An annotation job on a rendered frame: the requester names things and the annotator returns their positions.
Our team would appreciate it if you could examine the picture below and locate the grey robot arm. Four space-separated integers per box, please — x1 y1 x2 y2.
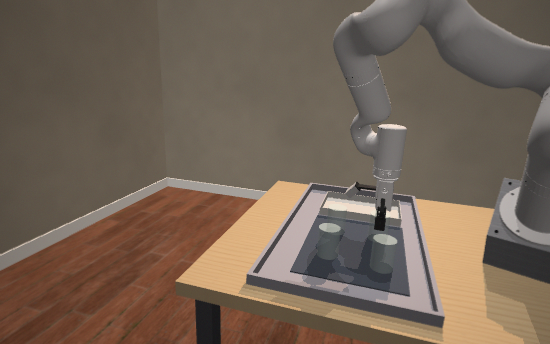
333 0 550 247

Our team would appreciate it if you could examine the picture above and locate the clear glass jar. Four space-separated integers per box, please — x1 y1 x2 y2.
368 210 391 241
327 204 347 235
370 234 397 274
317 223 341 260

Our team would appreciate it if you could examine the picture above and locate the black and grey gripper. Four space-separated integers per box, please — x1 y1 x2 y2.
373 175 398 231

